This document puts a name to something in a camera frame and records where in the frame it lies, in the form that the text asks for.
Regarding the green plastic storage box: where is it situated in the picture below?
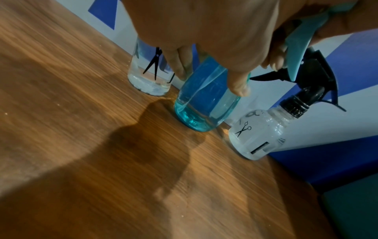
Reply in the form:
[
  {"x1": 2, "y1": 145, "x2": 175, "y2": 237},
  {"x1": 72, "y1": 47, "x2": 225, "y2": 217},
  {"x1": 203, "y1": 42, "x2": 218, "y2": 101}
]
[{"x1": 320, "y1": 172, "x2": 378, "y2": 239}]

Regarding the clear spray bottle black sprayer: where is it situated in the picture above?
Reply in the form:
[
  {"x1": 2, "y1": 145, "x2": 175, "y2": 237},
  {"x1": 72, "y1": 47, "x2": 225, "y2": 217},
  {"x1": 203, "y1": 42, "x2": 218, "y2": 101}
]
[
  {"x1": 228, "y1": 46, "x2": 347, "y2": 161},
  {"x1": 127, "y1": 36, "x2": 176, "y2": 96}
]

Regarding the person's left hand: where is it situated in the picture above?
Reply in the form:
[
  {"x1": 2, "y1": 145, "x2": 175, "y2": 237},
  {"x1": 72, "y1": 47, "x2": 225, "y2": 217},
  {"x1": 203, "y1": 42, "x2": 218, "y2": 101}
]
[{"x1": 122, "y1": 0, "x2": 282, "y2": 97}]

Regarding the person's right hand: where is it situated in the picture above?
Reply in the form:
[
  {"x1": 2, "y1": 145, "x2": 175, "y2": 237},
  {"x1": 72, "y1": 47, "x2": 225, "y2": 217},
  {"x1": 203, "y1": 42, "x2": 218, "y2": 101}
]
[{"x1": 261, "y1": 0, "x2": 378, "y2": 72}]

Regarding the teal spray bottle blue sprayer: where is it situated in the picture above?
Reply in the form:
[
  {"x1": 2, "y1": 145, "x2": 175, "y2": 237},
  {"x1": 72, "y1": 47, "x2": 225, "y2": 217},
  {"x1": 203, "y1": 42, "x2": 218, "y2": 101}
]
[{"x1": 174, "y1": 0, "x2": 359, "y2": 133}]

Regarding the blue banner with white print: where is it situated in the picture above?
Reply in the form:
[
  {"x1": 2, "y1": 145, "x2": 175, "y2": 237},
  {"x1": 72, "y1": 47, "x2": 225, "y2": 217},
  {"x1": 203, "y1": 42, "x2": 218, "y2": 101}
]
[{"x1": 54, "y1": 0, "x2": 378, "y2": 187}]

